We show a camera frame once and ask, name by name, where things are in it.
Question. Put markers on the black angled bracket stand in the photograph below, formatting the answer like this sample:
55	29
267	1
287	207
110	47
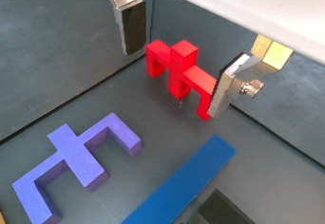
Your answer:
220	211

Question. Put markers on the red puzzle block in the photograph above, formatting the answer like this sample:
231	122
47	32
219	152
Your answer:
187	76

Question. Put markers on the purple puzzle block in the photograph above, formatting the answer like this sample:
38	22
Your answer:
74	157

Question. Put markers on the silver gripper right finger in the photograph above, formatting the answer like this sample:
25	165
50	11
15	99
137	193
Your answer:
240	77

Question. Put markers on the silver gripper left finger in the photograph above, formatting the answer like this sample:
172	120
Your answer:
130	18

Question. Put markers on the blue bar block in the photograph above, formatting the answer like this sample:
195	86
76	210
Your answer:
165	205

